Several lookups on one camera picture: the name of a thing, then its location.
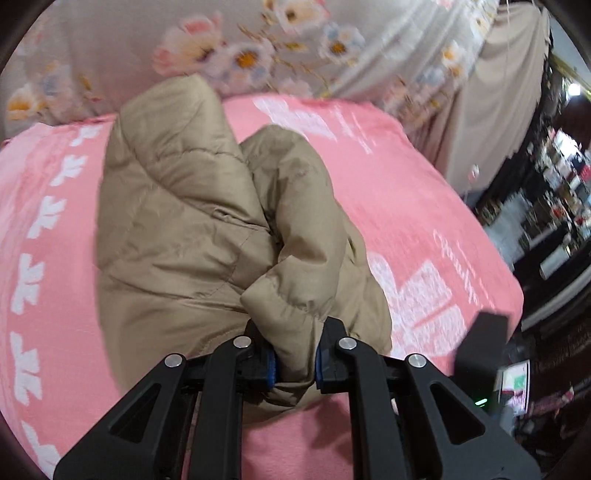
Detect beige hanging cloth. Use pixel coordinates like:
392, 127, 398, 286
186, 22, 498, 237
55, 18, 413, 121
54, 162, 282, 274
424, 2, 551, 194

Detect dark cluttered shelf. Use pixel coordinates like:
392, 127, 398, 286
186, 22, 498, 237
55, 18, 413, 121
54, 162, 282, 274
474, 57, 590, 472

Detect khaki quilted puffer jacket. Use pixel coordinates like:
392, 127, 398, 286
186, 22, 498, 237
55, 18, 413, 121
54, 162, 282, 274
95, 76, 392, 423

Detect pink printed blanket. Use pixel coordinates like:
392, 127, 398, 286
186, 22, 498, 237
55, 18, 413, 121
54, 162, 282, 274
1, 95, 523, 474

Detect grey floral quilt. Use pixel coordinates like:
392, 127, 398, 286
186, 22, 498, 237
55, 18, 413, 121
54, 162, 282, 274
1, 1, 499, 138

